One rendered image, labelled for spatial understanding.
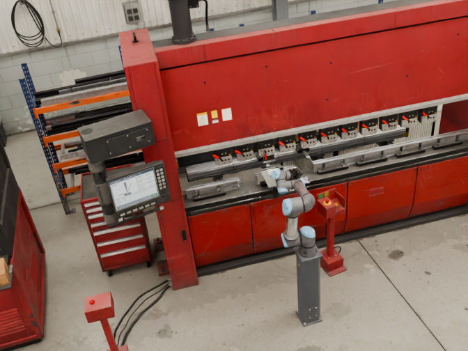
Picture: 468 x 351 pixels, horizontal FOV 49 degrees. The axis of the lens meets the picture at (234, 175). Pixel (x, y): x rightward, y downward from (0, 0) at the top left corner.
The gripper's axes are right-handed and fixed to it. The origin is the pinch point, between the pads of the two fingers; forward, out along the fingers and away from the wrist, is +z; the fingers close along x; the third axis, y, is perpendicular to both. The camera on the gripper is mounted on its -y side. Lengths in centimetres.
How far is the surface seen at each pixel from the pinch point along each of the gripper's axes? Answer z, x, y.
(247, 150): -22, 55, -9
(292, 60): -18, 55, 79
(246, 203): -10, 40, -57
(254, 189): -5, 44, -43
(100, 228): -114, 97, -131
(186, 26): -102, 87, 77
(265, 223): 16, 31, -74
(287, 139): 8.1, 45.9, 10.6
